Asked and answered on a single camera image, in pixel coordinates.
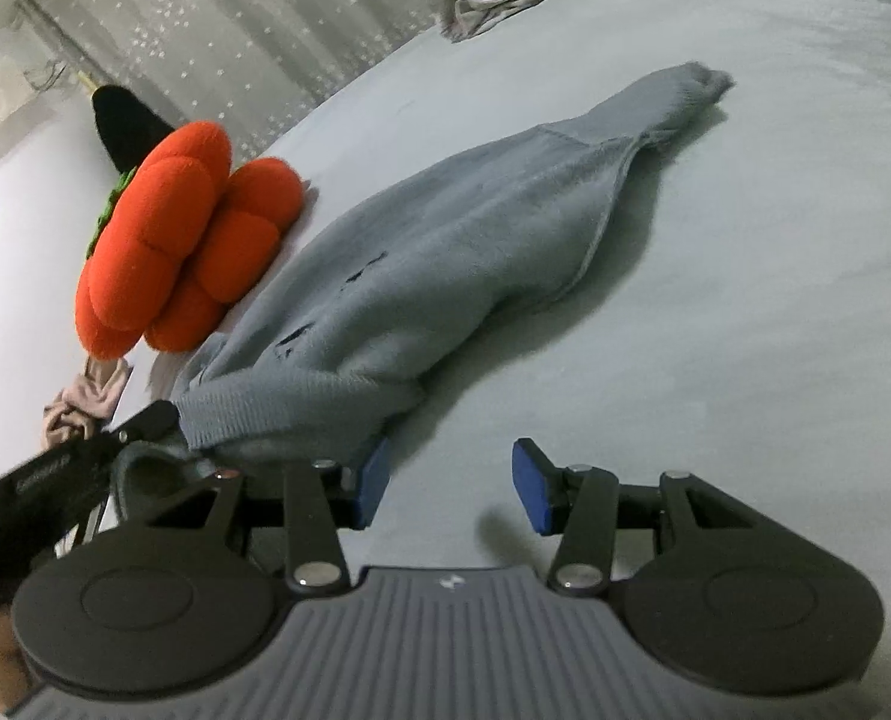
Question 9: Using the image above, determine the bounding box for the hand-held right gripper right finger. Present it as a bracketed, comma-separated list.
[511, 437, 763, 597]

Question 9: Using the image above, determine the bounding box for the beige pink cloth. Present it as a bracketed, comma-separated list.
[43, 356, 133, 458]

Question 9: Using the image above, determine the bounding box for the black plush cushion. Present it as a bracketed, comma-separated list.
[91, 85, 178, 170]

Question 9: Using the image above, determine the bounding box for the grey-blue knit sweater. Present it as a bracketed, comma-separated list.
[111, 60, 736, 467]

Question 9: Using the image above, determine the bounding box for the orange pumpkin plush cushion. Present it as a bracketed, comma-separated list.
[76, 120, 305, 358]

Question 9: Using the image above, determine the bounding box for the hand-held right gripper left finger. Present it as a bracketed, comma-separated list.
[145, 437, 394, 595]

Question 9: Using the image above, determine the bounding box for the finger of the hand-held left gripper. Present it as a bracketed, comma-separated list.
[89, 400, 184, 458]

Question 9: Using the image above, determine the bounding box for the grey star-patterned curtain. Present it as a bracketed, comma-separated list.
[17, 0, 446, 160]

